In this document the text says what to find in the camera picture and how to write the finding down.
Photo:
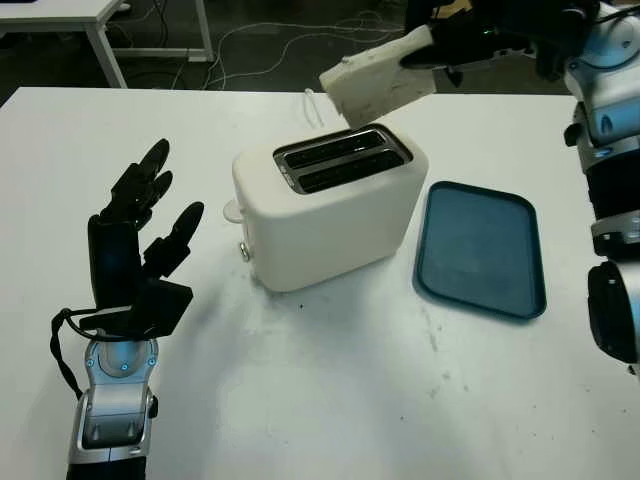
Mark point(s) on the white toaster lever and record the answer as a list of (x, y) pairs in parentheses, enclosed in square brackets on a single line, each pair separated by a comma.
[(231, 212)]

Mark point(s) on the silver toaster knob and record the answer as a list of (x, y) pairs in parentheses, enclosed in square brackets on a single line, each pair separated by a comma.
[(245, 251)]

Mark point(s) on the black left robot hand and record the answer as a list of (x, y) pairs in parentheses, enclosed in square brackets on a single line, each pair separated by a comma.
[(112, 260)]

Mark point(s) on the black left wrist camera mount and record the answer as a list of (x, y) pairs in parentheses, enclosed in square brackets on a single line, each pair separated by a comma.
[(160, 310)]

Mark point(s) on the white bread slice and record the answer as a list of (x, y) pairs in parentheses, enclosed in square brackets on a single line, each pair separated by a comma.
[(375, 80)]

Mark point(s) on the white two-slot toaster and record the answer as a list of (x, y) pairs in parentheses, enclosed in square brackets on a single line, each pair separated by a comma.
[(335, 235)]

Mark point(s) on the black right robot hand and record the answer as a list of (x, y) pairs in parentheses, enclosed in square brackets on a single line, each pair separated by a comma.
[(475, 45)]

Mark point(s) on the blue plastic tray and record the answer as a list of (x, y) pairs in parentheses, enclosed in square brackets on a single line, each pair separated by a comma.
[(480, 250)]

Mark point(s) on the white office desk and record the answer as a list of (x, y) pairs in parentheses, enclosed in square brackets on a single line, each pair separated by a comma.
[(50, 15)]

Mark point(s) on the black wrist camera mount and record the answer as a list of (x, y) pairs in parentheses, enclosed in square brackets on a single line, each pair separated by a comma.
[(160, 310), (550, 62)]

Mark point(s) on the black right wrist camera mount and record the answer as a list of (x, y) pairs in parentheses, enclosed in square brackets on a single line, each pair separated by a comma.
[(550, 62)]

